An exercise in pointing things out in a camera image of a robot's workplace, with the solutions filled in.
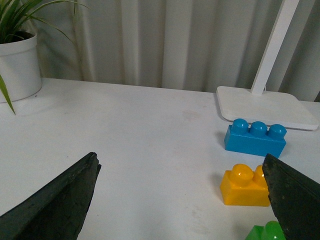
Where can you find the green leafy plant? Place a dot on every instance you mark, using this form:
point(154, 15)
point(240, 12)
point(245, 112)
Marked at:
point(14, 15)

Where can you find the white plant pot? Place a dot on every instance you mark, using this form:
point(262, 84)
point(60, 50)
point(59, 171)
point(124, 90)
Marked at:
point(19, 66)

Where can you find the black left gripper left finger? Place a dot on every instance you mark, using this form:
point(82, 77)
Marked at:
point(58, 210)

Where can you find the white desk lamp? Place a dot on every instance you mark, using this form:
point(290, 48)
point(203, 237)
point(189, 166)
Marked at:
point(257, 104)

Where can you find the blue three-stud block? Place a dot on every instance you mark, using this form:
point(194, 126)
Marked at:
point(255, 139)

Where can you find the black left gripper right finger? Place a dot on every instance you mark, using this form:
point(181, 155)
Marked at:
point(294, 198)

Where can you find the yellow two-stud block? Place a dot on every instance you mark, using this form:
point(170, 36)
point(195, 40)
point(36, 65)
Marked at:
point(242, 186)

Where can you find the green two-stud block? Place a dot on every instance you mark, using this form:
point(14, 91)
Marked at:
point(271, 231)

